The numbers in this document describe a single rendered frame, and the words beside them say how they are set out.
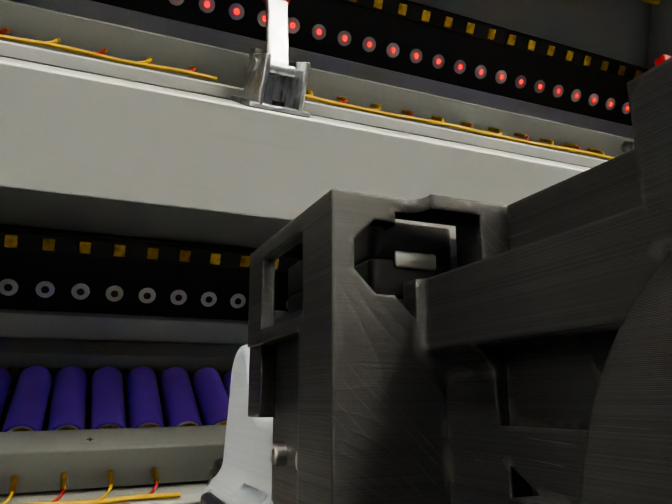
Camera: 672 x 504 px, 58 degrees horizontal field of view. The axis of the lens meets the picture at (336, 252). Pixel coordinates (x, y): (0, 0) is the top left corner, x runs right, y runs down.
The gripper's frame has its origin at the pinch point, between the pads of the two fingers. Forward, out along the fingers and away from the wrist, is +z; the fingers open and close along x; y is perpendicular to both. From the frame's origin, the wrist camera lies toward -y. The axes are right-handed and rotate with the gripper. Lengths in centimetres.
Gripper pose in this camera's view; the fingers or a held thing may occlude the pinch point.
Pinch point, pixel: (274, 503)
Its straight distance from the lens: 24.1
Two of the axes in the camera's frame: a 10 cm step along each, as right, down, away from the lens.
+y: 0.0, -9.7, 2.4
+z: -4.0, 2.2, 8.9
